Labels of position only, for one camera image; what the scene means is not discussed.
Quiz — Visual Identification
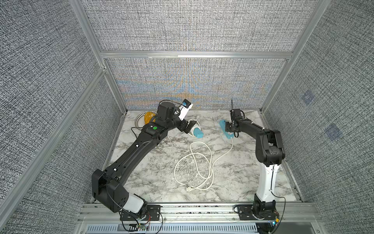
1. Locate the teal power strip with sockets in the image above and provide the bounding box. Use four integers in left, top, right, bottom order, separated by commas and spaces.
190, 124, 204, 138

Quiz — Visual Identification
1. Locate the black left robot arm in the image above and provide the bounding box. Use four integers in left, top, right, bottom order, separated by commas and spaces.
92, 99, 196, 217

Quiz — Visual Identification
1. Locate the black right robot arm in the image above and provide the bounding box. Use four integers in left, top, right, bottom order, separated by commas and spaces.
223, 109, 285, 220

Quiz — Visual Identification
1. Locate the orange bread in bowl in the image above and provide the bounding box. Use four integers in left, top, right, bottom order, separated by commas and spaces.
144, 112, 157, 124

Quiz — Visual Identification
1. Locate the white patterned bowl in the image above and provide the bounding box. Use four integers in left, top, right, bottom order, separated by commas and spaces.
134, 112, 146, 129

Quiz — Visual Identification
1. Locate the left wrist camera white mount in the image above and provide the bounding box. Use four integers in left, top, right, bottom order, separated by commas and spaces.
179, 99, 193, 121

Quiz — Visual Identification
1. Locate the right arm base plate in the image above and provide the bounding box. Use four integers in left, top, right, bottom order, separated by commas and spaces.
233, 205, 280, 221

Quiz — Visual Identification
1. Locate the aluminium front rail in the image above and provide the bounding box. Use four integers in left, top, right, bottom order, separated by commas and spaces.
78, 201, 322, 224

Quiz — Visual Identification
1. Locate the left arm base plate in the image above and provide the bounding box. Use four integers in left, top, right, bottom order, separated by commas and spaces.
120, 204, 161, 221

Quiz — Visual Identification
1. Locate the white slotted cable duct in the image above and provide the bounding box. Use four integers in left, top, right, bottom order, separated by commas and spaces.
83, 223, 259, 234

